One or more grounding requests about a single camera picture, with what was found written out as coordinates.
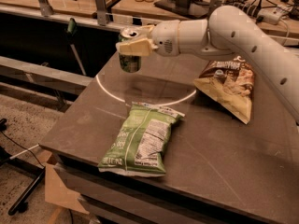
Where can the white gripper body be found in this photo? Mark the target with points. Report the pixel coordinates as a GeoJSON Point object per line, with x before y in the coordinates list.
{"type": "Point", "coordinates": [165, 35]}

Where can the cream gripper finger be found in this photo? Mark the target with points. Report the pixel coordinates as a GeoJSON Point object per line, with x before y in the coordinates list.
{"type": "Point", "coordinates": [136, 47]}
{"type": "Point", "coordinates": [147, 29]}

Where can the green soda can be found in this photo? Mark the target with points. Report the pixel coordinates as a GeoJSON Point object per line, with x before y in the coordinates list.
{"type": "Point", "coordinates": [129, 64]}

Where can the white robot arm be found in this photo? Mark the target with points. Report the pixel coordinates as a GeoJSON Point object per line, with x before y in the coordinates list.
{"type": "Point", "coordinates": [227, 32]}

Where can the black monitor stand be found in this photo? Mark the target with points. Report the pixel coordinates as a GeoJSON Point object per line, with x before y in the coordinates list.
{"type": "Point", "coordinates": [185, 8]}

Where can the brown sea salt chip bag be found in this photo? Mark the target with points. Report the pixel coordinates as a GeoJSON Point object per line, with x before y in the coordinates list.
{"type": "Point", "coordinates": [231, 84]}

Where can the black power strip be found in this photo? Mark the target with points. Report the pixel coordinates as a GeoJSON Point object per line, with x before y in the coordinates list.
{"type": "Point", "coordinates": [250, 10]}

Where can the green chip bag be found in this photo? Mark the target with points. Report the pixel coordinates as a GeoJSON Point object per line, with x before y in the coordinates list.
{"type": "Point", "coordinates": [140, 145]}

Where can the white power adapter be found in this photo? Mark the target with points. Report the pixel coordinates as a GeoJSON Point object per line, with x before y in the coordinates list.
{"type": "Point", "coordinates": [272, 16]}

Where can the tan cardboard piece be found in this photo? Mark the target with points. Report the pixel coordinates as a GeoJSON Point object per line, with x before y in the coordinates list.
{"type": "Point", "coordinates": [57, 193]}

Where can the black stand leg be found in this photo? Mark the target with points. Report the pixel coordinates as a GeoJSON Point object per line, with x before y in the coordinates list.
{"type": "Point", "coordinates": [21, 205]}

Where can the grey metal bracket middle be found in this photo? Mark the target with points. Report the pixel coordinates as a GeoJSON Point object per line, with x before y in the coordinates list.
{"type": "Point", "coordinates": [101, 12]}

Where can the grey metal bracket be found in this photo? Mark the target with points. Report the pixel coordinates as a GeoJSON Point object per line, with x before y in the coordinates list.
{"type": "Point", "coordinates": [101, 12]}
{"type": "Point", "coordinates": [45, 8]}
{"type": "Point", "coordinates": [213, 4]}

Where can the grey metal bracket right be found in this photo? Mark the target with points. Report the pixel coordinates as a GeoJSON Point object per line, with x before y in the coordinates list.
{"type": "Point", "coordinates": [213, 4]}

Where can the grey metal bracket left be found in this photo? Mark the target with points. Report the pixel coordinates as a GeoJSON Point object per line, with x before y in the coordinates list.
{"type": "Point", "coordinates": [45, 8]}

